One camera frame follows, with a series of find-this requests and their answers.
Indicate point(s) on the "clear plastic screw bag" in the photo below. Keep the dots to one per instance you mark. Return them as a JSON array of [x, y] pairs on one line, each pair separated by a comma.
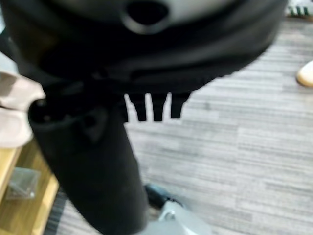
[[23, 182]]

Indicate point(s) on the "black ribbed strip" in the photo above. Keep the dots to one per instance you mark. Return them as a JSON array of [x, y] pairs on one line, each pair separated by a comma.
[[56, 215]]

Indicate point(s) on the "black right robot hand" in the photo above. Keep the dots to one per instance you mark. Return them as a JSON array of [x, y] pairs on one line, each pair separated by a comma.
[[102, 61]]

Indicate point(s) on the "person's pale shoe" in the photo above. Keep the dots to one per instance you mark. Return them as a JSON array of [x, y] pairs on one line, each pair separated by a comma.
[[305, 73]]

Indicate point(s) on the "green striped white object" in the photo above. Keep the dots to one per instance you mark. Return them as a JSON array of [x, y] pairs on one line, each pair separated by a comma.
[[299, 8]]

